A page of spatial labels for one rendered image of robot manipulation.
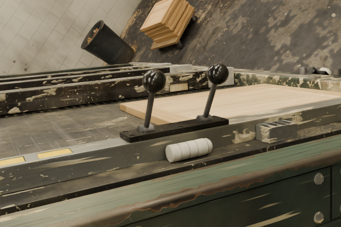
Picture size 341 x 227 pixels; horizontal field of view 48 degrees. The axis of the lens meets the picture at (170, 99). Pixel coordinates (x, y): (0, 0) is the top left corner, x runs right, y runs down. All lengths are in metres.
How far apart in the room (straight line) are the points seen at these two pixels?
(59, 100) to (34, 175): 0.72
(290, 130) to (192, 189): 0.39
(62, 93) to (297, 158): 0.94
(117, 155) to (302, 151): 0.28
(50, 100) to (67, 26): 5.26
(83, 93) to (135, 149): 0.71
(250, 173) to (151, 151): 0.25
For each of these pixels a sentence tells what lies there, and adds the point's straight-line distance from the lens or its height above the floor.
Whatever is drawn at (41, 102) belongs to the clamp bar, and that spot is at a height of 1.49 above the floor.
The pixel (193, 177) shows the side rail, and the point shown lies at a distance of 0.44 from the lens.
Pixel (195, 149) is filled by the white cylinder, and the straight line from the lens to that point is 0.65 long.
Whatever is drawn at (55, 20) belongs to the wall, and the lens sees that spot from 6.50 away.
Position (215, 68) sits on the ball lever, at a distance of 0.64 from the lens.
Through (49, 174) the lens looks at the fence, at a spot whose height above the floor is 1.55.
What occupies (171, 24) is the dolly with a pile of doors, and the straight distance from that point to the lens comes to 4.38.
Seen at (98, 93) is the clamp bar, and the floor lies 1.35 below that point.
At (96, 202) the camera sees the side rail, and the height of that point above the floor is 1.56.
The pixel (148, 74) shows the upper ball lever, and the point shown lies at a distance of 0.59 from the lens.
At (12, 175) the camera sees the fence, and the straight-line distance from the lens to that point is 0.60.
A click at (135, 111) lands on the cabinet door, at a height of 1.33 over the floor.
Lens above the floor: 1.73
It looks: 26 degrees down
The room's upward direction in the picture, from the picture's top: 54 degrees counter-clockwise
